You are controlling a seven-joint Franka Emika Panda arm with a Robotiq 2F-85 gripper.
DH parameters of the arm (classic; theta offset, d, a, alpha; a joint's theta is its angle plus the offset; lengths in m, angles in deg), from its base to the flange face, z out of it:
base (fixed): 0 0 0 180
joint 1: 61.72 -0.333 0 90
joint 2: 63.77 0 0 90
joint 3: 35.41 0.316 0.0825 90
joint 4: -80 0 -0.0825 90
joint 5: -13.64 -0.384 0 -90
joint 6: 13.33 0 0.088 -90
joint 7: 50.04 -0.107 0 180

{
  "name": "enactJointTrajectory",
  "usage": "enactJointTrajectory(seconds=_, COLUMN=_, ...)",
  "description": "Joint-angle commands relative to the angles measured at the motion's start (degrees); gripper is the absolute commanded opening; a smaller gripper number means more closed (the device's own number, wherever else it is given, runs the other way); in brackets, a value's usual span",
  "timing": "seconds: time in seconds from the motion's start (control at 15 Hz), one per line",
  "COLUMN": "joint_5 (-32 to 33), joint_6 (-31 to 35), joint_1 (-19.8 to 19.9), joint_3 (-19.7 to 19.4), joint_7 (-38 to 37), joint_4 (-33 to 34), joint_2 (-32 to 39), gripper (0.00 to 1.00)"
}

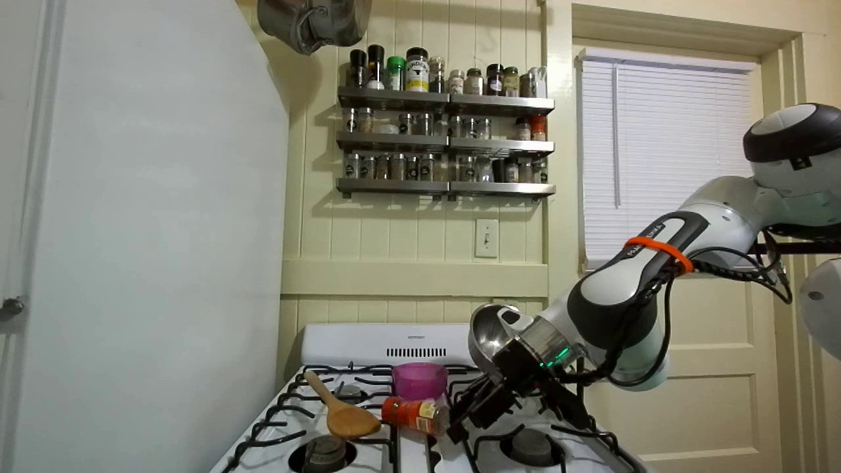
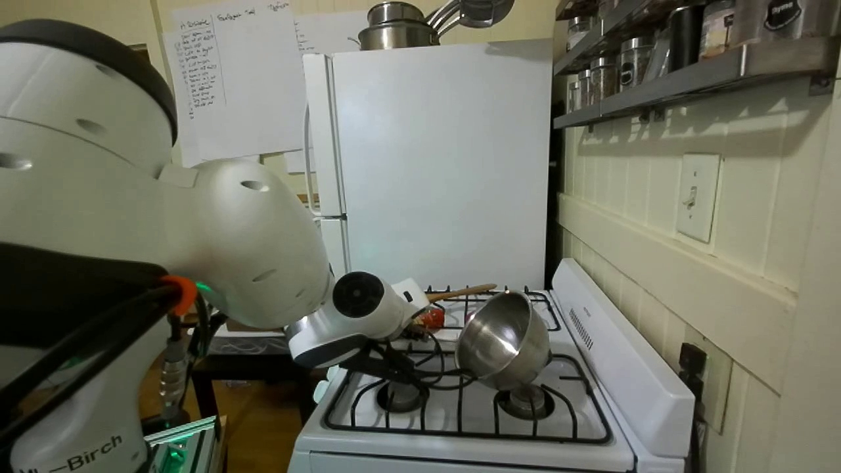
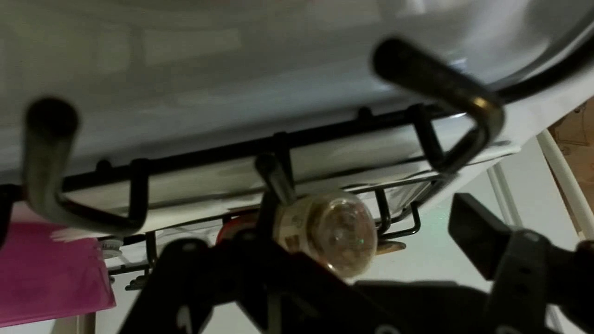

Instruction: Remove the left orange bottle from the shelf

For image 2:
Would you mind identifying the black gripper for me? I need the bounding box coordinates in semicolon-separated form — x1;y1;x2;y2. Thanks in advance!
393;305;431;341

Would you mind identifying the cinnamon bottle orange cap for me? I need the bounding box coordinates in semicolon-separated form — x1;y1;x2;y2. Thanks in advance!
418;305;449;335

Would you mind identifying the stainless steel bowl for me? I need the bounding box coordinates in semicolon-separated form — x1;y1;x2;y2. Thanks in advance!
455;290;554;394

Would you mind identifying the wooden spoon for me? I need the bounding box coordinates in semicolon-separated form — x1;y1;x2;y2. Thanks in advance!
429;281;498;305

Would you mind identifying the white plastic bin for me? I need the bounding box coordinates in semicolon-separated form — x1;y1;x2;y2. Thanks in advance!
208;323;296;358

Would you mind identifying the black low table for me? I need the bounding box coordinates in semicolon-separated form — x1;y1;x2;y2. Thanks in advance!
186;351;321;427

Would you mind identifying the white refrigerator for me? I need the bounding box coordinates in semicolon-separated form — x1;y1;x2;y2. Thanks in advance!
299;43;558;297

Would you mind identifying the white gas stove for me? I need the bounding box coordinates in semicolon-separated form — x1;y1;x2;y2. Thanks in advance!
287;256;698;473

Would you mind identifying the black power plug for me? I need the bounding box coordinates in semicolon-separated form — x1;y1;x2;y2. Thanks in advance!
677;340;709;411

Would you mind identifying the large steel pot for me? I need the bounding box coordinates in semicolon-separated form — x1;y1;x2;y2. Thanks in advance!
355;18;441;54

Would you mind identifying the handwritten white paper sheet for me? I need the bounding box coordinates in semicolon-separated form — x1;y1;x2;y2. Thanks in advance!
161;0;309;168

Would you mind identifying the clear glass spice jar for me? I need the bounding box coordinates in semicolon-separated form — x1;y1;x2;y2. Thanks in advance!
563;50;614;117
614;31;652;92

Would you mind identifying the small steel pot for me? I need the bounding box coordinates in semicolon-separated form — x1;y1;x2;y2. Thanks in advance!
366;0;429;26

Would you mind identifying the dark glass spice jar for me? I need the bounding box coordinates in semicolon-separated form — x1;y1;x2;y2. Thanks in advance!
664;0;705;75

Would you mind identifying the orange cable strap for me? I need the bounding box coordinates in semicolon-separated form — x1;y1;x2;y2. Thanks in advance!
161;274;199;319

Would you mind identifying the metal frame with green light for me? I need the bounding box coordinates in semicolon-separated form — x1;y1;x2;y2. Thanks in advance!
142;414;225;473

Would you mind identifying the cream light switch plate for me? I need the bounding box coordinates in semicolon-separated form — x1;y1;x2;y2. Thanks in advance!
673;152;722;248

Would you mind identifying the cream wall outlet plate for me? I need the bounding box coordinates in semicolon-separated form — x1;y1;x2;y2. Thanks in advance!
698;348;735;436

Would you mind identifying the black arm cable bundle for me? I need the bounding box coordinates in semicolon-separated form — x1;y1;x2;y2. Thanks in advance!
0;244;449;442

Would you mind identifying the steel wall spice rack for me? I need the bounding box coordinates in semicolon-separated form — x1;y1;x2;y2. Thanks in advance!
548;0;841;132

